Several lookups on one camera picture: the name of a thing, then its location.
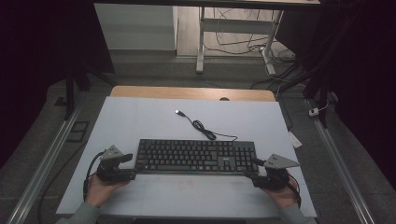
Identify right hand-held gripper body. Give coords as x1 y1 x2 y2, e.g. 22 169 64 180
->
252 153 302 191

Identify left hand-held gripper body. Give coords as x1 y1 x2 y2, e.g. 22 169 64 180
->
95 144 138 183

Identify black computer keyboard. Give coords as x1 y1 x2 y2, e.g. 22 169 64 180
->
134 138 261 176

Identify person's left hand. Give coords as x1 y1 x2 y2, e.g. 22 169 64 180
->
85 173 131 209

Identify person's right hand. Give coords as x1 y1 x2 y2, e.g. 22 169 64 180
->
261 175 300 210

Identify white paper tag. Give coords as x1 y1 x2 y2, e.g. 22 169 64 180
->
287 131 304 149

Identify white table cover sheet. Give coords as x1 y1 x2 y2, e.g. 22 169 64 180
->
55 96 318 218

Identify black floor plates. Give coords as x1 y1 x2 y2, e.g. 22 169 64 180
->
66 120 91 144

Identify black metal stand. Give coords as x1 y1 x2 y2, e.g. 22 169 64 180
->
54 60 117 121
303 60 338 129

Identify wooden table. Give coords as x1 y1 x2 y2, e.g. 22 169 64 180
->
110 85 276 103

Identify white cabinet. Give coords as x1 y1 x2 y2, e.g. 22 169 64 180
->
93 3 178 51

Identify dark curtain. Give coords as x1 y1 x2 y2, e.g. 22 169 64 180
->
0 0 115 171
275 0 396 189

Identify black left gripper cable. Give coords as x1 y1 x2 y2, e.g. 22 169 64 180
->
82 149 107 202

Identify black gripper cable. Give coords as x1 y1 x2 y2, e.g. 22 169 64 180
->
82 149 107 202
286 174 303 209

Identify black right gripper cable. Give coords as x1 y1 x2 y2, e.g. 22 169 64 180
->
286 174 303 209

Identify aluminium floor rail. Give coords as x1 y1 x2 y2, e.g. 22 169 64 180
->
6 92 89 224
306 99 376 224

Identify black keyboard usb cable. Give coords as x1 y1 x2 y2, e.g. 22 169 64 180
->
175 109 239 143

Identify bundle of floor cables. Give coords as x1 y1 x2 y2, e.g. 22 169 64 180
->
204 7 309 91

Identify desk with white frame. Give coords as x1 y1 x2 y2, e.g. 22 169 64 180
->
92 0 321 76

